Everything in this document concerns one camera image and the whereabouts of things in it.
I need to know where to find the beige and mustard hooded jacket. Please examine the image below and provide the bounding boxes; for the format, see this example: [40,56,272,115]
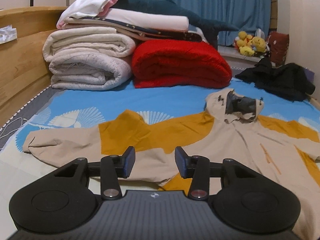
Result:
[23,89,319,239]

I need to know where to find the black clothes pile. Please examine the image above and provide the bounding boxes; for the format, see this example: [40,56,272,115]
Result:
[235,57,316,101]

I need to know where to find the blue patterned bed sheet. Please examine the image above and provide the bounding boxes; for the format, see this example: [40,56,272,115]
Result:
[0,67,320,235]

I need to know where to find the red folded blanket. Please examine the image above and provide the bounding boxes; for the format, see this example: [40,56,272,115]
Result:
[131,40,232,88]

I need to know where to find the white folded quilt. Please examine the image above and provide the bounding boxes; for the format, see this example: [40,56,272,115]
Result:
[42,27,136,90]

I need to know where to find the wooden headboard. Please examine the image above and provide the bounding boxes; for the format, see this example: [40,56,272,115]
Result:
[0,7,65,125]

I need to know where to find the yellow plush toys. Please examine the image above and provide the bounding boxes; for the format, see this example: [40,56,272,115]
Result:
[233,29,270,56]

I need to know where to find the dark patterned folded blanket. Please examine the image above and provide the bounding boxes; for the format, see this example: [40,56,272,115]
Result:
[62,16,203,42]

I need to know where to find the purple box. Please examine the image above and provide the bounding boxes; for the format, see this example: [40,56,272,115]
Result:
[304,68,315,83]

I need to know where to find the dark red cushion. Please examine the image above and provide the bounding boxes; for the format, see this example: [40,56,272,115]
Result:
[266,31,290,66]

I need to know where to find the white and pink folded cloth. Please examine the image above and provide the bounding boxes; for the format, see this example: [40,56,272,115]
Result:
[56,0,118,29]

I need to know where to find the dark teal shark plush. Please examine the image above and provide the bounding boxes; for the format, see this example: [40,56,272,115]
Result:
[113,0,239,48]

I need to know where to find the blue curtain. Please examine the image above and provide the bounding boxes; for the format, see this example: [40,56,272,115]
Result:
[157,0,272,47]

